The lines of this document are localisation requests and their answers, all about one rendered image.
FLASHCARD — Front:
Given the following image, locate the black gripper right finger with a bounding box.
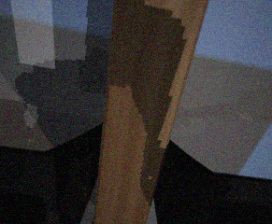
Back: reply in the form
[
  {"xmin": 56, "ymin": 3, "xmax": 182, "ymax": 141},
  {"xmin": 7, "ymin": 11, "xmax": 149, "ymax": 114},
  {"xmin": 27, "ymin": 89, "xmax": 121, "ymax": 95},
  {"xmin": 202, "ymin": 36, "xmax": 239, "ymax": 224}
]
[{"xmin": 153, "ymin": 140, "xmax": 272, "ymax": 224}]

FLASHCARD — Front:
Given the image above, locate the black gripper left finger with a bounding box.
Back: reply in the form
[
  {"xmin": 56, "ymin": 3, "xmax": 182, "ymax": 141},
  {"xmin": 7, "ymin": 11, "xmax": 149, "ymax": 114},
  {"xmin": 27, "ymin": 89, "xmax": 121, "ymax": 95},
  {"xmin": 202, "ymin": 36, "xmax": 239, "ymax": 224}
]
[{"xmin": 0, "ymin": 123, "xmax": 103, "ymax": 224}]

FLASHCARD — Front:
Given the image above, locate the wooden side rail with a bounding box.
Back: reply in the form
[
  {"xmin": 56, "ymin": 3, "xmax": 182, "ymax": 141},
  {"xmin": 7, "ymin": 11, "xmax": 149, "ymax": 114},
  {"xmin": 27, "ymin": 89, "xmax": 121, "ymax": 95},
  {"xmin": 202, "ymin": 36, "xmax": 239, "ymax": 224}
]
[{"xmin": 93, "ymin": 0, "xmax": 209, "ymax": 224}]

